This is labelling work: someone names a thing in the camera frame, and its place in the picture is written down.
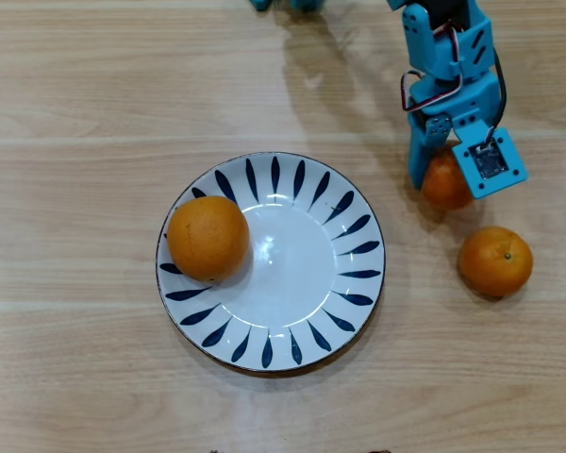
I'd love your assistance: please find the small reddish orange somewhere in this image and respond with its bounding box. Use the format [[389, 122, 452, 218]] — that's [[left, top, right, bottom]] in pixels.
[[422, 143, 475, 211]]

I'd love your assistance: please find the orange with green stem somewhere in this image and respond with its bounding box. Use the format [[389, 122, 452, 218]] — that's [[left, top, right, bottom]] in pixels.
[[457, 226, 535, 298]]

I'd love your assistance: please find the white plate blue leaf pattern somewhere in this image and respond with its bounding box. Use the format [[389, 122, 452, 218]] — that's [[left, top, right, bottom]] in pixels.
[[155, 151, 387, 375]]

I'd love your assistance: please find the teal robot base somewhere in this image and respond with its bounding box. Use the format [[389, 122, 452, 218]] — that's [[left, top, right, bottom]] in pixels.
[[248, 0, 327, 14]]

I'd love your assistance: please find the black camera cable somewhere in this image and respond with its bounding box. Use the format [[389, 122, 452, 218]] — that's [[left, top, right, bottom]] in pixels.
[[488, 46, 508, 143]]

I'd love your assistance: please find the large orange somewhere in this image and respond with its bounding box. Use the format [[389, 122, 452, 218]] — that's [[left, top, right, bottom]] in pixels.
[[166, 195, 251, 283]]

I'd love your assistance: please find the white red servo cable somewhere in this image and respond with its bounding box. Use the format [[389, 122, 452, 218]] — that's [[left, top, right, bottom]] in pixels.
[[400, 69, 464, 114], [432, 22, 466, 65]]

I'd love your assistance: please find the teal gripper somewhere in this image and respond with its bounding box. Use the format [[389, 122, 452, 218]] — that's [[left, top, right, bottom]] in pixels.
[[408, 68, 501, 191]]

